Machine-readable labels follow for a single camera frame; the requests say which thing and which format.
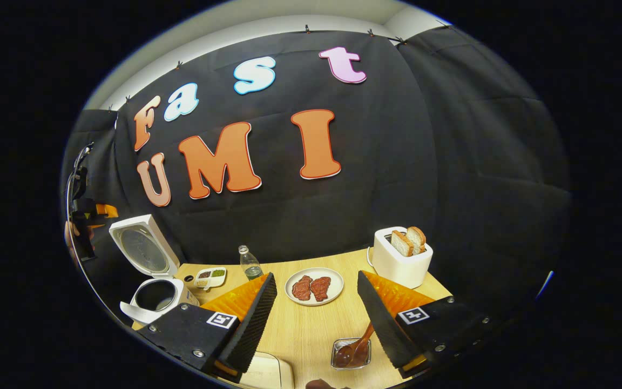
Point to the white toaster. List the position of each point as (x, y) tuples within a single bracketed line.
[(403, 270)]

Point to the white round plate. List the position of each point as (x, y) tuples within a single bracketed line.
[(337, 286)]

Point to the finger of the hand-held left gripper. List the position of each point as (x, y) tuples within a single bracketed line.
[(107, 211)]

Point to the black backdrop cloth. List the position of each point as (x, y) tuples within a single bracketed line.
[(397, 178)]

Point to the white rice cooker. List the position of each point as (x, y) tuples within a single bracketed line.
[(143, 248)]

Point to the brown wooden spoon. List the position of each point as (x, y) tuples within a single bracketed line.
[(362, 340)]

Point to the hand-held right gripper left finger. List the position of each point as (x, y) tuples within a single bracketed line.
[(251, 329)]

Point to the white divided grain dish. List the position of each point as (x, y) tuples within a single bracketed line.
[(210, 277)]

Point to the red meat slice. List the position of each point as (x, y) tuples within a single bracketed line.
[(302, 288), (320, 289)]

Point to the clear plastic water bottle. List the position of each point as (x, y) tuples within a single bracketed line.
[(250, 267)]

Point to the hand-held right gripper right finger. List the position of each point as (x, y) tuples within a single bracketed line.
[(386, 324)]

